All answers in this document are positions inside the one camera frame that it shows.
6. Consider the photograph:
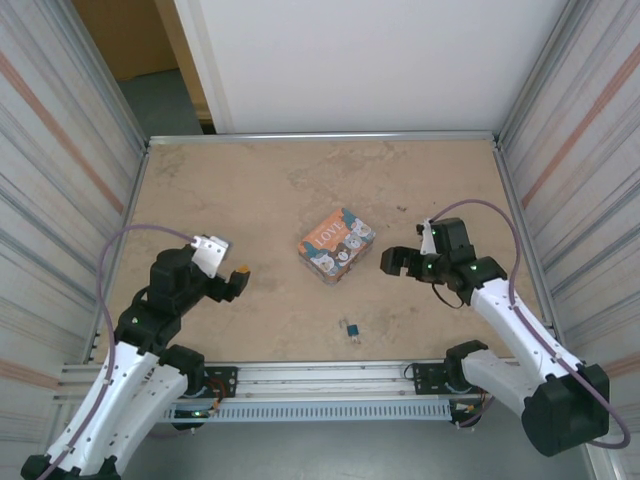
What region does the bear print tin box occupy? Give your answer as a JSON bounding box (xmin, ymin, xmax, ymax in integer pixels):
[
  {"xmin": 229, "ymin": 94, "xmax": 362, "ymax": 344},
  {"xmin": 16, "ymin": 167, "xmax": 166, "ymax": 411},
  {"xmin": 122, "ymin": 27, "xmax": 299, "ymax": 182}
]
[{"xmin": 296, "ymin": 206, "xmax": 378, "ymax": 288}]

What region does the aluminium table side bar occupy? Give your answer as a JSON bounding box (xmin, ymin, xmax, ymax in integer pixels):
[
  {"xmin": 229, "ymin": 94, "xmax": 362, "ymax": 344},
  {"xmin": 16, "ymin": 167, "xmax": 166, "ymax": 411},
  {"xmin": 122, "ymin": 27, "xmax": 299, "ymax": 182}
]
[
  {"xmin": 86, "ymin": 142, "xmax": 153, "ymax": 364},
  {"xmin": 492, "ymin": 139, "xmax": 569, "ymax": 359}
]

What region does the aluminium table end bar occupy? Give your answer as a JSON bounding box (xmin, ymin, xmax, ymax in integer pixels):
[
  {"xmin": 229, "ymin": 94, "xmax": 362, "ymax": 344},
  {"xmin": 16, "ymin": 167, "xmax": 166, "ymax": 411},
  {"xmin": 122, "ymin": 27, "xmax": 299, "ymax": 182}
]
[{"xmin": 146, "ymin": 130, "xmax": 501, "ymax": 148}]

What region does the brown board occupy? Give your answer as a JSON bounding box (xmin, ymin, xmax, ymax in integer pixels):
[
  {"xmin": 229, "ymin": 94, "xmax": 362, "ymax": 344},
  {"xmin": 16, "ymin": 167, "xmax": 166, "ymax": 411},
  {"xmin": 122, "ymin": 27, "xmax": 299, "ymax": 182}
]
[{"xmin": 72, "ymin": 0, "xmax": 179, "ymax": 81}]

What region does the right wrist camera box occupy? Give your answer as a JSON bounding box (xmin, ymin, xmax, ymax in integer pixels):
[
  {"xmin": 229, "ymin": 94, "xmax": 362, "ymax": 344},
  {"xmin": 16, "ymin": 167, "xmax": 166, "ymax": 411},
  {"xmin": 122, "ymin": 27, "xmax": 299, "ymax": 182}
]
[{"xmin": 415, "ymin": 219, "xmax": 439, "ymax": 257}]

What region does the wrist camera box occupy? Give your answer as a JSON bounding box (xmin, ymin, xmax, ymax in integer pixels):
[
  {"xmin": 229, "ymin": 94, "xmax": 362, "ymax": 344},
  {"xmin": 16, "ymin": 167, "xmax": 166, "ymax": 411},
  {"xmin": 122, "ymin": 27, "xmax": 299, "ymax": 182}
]
[
  {"xmin": 190, "ymin": 233, "xmax": 236, "ymax": 279},
  {"xmin": 415, "ymin": 219, "xmax": 439, "ymax": 257}
]

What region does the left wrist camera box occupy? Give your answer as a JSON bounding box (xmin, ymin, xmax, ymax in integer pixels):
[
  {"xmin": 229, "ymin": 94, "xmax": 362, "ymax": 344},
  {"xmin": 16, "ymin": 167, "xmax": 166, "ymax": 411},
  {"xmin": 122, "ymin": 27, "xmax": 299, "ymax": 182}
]
[{"xmin": 190, "ymin": 233, "xmax": 236, "ymax": 279}]

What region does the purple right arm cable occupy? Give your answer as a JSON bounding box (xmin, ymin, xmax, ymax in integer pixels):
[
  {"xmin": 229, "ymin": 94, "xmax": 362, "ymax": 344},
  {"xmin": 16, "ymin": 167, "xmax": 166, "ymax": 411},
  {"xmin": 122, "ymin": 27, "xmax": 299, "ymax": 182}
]
[{"xmin": 430, "ymin": 198, "xmax": 632, "ymax": 449}]

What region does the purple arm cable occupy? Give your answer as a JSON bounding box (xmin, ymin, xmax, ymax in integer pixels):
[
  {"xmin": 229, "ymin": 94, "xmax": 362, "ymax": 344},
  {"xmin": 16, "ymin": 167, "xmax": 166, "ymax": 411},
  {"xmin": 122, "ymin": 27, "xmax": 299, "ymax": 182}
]
[
  {"xmin": 43, "ymin": 224, "xmax": 202, "ymax": 480},
  {"xmin": 430, "ymin": 198, "xmax": 632, "ymax": 449}
]

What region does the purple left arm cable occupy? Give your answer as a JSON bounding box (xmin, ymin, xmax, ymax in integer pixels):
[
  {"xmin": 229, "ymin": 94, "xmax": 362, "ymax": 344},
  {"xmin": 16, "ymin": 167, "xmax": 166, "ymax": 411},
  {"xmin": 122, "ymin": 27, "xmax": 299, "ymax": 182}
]
[{"xmin": 43, "ymin": 224, "xmax": 202, "ymax": 480}]

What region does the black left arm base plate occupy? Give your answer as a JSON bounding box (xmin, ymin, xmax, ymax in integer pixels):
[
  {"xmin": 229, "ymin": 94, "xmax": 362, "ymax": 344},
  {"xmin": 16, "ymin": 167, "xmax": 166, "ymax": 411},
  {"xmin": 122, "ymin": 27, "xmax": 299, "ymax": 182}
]
[{"xmin": 198, "ymin": 365, "xmax": 239, "ymax": 400}]

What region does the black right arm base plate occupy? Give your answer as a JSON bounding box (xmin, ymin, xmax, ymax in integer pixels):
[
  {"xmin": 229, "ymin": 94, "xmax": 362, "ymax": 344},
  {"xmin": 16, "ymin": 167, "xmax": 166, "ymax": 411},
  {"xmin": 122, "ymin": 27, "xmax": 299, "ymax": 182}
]
[{"xmin": 411, "ymin": 360, "xmax": 455, "ymax": 397}]

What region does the aluminium mounting rail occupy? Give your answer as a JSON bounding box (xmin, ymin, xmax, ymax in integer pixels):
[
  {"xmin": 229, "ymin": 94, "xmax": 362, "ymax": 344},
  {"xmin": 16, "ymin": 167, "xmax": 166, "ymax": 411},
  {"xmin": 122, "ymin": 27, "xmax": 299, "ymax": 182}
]
[{"xmin": 52, "ymin": 358, "xmax": 506, "ymax": 404}]

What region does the grey slotted cable duct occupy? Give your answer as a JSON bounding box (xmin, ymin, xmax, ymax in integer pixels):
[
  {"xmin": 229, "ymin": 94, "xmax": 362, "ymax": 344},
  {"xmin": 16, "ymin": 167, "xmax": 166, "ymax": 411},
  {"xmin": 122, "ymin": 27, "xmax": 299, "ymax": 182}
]
[{"xmin": 153, "ymin": 401, "xmax": 454, "ymax": 425}]

